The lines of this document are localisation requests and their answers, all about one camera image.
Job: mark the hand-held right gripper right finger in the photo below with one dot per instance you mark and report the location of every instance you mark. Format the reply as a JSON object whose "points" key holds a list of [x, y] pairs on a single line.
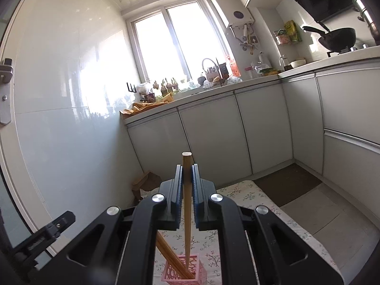
{"points": [[195, 207]]}

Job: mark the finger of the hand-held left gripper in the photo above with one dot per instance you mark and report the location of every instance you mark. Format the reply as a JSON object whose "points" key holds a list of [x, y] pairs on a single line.
{"points": [[47, 234]]}

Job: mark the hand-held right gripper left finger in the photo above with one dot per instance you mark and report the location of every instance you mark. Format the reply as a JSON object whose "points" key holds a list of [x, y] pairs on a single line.
{"points": [[178, 207]]}

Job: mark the round-ended bamboo chopstick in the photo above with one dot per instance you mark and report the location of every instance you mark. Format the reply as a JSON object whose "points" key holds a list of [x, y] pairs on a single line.
{"points": [[187, 184]]}

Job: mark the pile of wooden chopsticks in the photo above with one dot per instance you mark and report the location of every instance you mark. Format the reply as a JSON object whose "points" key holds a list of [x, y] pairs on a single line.
{"points": [[167, 252]]}

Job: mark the pink plastic basket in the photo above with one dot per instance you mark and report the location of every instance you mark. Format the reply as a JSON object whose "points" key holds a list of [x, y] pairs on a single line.
{"points": [[196, 268]]}

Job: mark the cardboard box on floor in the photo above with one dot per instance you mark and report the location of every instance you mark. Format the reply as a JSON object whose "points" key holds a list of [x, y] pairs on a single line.
{"points": [[145, 184]]}

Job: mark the floral tablecloth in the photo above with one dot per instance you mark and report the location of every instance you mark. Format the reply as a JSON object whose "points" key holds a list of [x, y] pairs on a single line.
{"points": [[246, 193]]}

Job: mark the brown floor mat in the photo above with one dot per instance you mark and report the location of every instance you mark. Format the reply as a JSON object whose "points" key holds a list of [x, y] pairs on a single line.
{"points": [[288, 187]]}

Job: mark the heap of yellow packets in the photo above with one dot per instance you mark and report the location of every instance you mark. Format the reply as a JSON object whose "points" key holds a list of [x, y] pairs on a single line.
{"points": [[145, 105]]}

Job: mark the row of small windowsill bottles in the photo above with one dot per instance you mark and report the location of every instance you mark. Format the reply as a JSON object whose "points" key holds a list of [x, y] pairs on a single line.
{"points": [[163, 87]]}

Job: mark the dark carton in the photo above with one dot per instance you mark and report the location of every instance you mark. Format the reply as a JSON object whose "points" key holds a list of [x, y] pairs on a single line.
{"points": [[223, 69]]}

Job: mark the orange liquid bottle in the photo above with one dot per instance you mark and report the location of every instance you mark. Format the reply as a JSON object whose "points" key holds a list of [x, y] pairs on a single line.
{"points": [[234, 68]]}

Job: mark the white kettle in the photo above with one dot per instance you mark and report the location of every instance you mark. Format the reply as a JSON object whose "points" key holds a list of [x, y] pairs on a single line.
{"points": [[263, 62]]}

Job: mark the kitchen window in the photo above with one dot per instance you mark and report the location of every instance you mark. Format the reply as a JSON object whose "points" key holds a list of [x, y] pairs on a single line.
{"points": [[178, 41]]}

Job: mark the glass pitcher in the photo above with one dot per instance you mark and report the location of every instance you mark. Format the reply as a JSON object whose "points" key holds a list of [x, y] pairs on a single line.
{"points": [[285, 63]]}

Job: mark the white bowl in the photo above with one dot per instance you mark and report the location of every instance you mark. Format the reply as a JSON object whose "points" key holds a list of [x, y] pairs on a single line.
{"points": [[297, 63]]}

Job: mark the white water heater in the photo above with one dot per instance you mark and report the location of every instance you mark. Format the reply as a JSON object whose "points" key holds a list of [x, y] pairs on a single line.
{"points": [[233, 9]]}

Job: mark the black wok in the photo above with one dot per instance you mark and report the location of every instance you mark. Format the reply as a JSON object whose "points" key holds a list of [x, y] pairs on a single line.
{"points": [[338, 40]]}

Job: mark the gas stove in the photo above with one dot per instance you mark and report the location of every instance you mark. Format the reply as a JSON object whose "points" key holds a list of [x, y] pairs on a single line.
{"points": [[353, 50]]}

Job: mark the steel steamer pot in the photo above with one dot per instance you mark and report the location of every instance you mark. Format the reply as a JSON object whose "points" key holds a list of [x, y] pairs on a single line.
{"points": [[369, 17]]}

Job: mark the wall rack with packets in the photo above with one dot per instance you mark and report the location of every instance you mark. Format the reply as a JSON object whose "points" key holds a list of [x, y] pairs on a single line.
{"points": [[289, 34]]}

